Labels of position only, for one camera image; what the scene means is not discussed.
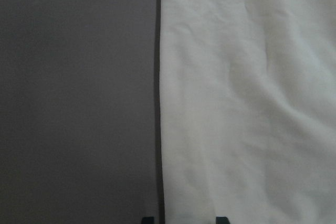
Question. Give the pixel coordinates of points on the cream long-sleeve printed shirt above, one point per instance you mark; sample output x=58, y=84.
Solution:
x=247, y=96

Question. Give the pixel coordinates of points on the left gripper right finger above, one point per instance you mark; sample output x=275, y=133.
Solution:
x=222, y=220

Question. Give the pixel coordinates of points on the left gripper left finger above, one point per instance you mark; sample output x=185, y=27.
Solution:
x=148, y=220

